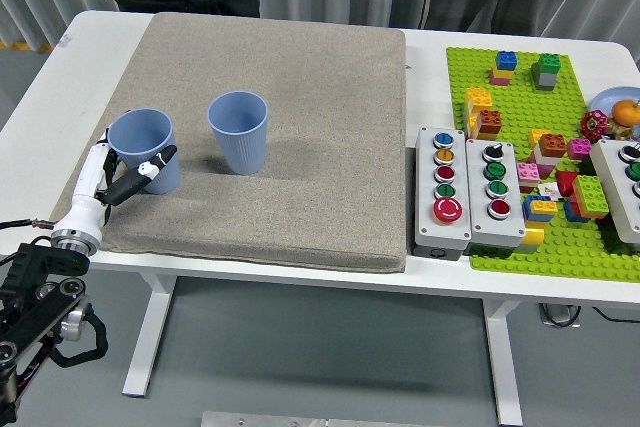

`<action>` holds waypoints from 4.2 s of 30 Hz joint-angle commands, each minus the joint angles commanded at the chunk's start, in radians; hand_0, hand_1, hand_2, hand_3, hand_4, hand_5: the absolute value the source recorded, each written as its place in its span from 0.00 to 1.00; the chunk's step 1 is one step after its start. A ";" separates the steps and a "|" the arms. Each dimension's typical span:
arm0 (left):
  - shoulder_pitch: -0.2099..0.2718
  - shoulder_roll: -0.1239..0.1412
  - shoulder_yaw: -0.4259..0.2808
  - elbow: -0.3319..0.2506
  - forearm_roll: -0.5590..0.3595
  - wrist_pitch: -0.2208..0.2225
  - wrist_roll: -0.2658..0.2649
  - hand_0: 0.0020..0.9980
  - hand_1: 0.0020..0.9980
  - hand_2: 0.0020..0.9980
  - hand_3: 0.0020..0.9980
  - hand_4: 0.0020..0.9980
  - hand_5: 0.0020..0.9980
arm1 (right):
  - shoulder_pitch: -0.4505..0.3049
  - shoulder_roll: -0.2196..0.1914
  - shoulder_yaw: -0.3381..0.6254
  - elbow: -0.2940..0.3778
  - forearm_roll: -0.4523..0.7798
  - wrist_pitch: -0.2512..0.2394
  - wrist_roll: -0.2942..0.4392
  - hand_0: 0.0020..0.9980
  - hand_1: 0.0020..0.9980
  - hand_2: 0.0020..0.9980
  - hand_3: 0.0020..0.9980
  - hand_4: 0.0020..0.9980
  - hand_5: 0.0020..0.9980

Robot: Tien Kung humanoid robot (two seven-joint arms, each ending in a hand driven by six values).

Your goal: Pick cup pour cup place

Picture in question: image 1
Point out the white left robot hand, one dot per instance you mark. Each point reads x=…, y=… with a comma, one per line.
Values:
x=85, y=197

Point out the blue ribbed plastic cup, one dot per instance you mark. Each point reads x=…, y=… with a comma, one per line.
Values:
x=240, y=144
x=142, y=129

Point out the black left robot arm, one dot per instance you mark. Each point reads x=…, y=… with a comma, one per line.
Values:
x=45, y=297

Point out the white table leg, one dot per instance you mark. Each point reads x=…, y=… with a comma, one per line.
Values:
x=147, y=337
x=505, y=362

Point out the grey-brown fabric mat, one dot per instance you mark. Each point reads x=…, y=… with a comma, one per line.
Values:
x=300, y=147

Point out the five-button grey control box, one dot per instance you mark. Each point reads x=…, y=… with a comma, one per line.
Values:
x=442, y=227

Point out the four-button grey control box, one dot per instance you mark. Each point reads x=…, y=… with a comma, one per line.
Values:
x=495, y=227

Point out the brown toy brick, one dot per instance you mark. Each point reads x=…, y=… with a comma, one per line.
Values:
x=490, y=121
x=552, y=144

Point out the pink toy brick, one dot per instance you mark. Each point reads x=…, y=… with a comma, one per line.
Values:
x=527, y=173
x=499, y=81

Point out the blue toy brick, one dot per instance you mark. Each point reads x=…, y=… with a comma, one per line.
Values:
x=506, y=60
x=532, y=216
x=575, y=212

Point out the clear yellow toy brick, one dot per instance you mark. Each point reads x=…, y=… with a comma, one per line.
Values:
x=532, y=236

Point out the green studded baseplate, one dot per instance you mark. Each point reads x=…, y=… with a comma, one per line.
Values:
x=525, y=107

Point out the white toy brick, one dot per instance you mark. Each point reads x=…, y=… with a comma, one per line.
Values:
x=544, y=159

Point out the grey toy brick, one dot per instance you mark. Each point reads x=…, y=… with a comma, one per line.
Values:
x=546, y=81

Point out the red toy brick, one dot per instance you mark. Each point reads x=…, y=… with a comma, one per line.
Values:
x=566, y=183

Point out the magenta toy brick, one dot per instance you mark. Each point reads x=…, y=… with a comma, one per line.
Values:
x=579, y=148

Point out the large green toy brick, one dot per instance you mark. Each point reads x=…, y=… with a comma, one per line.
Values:
x=591, y=192

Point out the red valve handwheel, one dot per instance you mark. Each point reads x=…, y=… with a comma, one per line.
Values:
x=593, y=125

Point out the light blue plate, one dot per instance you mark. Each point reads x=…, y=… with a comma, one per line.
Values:
x=607, y=97

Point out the orange fruit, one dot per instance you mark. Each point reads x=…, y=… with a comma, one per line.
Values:
x=626, y=112

